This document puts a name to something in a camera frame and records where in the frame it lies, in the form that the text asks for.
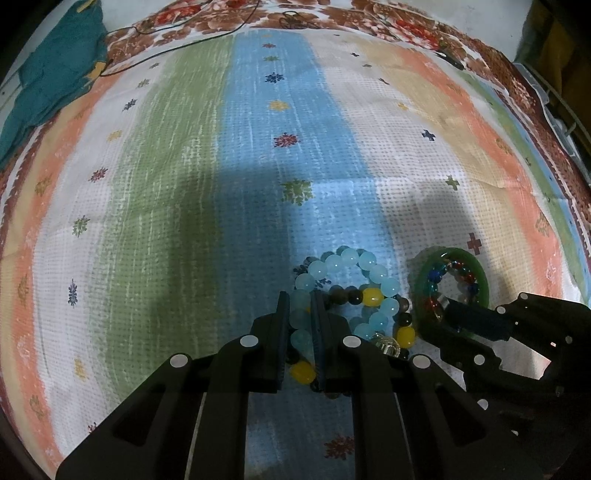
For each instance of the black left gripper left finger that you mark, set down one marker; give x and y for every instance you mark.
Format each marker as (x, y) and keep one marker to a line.
(255, 362)

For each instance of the striped colourful bed cloth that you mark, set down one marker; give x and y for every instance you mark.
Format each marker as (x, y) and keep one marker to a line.
(165, 209)

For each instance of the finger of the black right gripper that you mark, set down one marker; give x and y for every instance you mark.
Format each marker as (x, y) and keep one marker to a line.
(454, 347)
(475, 319)

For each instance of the black charger plug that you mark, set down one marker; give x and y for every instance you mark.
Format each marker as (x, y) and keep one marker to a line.
(450, 59)

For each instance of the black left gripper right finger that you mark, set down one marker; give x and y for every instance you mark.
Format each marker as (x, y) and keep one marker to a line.
(345, 363)

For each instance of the teal cloth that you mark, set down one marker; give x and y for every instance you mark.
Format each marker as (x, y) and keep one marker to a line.
(56, 73)

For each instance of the brown floral bedsheet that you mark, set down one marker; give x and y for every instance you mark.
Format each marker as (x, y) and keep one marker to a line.
(369, 18)

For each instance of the green jade bangle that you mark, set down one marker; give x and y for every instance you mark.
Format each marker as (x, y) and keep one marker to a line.
(435, 264)

